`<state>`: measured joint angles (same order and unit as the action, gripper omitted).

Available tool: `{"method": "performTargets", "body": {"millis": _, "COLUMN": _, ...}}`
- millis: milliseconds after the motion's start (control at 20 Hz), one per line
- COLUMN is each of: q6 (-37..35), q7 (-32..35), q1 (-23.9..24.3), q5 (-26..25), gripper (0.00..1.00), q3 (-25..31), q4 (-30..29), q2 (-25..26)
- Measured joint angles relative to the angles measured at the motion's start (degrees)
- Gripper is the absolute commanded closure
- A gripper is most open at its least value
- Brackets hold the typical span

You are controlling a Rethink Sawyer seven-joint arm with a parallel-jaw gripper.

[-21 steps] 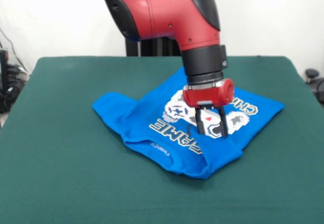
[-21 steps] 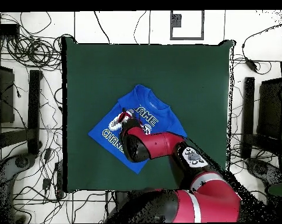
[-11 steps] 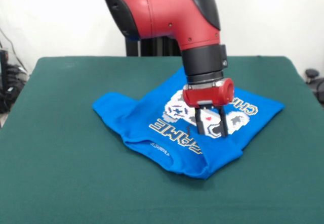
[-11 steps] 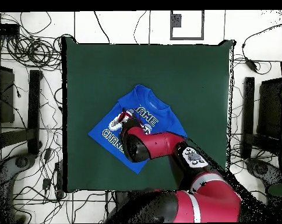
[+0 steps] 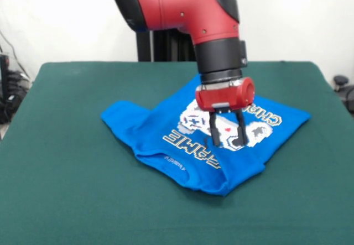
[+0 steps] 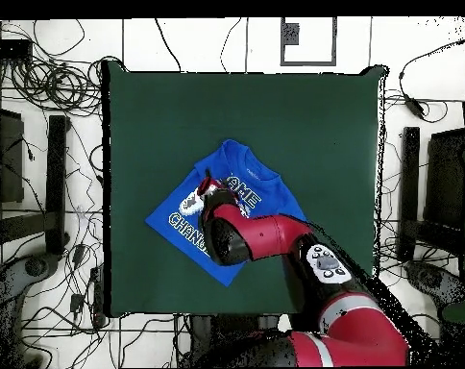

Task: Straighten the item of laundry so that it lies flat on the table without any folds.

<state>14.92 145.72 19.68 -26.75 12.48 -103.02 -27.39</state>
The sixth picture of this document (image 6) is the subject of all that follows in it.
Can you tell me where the dark green table cloth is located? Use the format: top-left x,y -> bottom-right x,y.
101,59 -> 389,318

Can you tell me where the black power strip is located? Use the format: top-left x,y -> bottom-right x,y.
88,265 -> 105,328

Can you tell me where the blue shirt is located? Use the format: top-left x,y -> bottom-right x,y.
144,138 -> 308,288

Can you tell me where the black power adapter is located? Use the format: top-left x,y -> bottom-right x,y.
403,93 -> 428,118

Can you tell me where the coiled black cable bundle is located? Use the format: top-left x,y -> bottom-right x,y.
9,57 -> 103,116

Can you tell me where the black equipment box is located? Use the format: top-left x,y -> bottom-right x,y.
424,128 -> 465,232
0,105 -> 26,205

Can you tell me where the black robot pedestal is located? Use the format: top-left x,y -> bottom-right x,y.
187,313 -> 281,347

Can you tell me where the flat black box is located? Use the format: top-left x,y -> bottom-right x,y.
0,37 -> 34,61

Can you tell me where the grey square floor frame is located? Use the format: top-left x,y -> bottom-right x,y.
280,16 -> 338,67

